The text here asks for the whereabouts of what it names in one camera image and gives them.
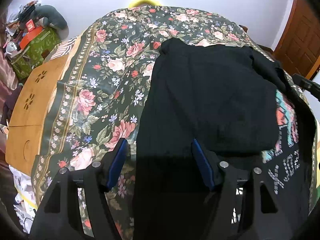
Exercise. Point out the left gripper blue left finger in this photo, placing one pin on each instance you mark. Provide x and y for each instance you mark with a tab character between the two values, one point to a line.
115	162

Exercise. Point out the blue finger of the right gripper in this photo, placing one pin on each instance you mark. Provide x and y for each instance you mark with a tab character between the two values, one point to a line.
308	85

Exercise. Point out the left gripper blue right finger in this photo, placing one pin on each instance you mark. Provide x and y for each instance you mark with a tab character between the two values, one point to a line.
204	162

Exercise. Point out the black elephant print t-shirt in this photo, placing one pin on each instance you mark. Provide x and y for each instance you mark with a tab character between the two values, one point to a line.
258	131

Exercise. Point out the brown wooden door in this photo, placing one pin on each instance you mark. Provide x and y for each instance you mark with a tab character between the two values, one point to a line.
298	48

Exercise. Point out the floral bed quilt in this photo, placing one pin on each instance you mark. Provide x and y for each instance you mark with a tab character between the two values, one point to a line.
99	100

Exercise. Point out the wooden lap desk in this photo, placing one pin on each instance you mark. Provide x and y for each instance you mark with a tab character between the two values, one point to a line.
27	120

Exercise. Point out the green fabric storage bin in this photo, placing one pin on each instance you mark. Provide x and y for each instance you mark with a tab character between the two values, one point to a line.
33	55

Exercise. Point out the orange red box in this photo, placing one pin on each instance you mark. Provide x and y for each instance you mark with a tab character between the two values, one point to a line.
32	32

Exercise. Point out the grey plush toy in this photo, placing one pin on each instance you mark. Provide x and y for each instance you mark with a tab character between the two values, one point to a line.
50	16

